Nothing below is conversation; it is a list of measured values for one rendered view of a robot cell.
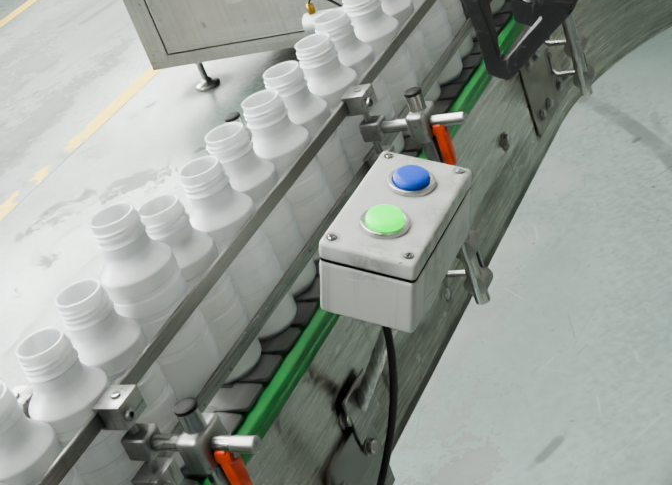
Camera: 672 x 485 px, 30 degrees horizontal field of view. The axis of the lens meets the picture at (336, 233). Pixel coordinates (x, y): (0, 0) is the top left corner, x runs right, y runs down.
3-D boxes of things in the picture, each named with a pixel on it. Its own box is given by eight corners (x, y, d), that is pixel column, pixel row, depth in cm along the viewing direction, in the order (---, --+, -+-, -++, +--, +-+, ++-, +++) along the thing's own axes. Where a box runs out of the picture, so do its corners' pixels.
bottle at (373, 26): (432, 131, 135) (385, -10, 127) (379, 147, 136) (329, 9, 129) (430, 109, 140) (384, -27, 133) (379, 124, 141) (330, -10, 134)
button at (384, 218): (373, 213, 99) (373, 198, 98) (409, 221, 98) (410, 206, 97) (359, 234, 96) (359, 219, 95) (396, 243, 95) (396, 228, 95)
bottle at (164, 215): (261, 378, 105) (186, 212, 97) (195, 395, 106) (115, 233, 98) (267, 337, 110) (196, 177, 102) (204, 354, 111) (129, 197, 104)
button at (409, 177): (400, 173, 103) (400, 159, 102) (434, 181, 102) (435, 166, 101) (387, 192, 101) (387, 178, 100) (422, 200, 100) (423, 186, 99)
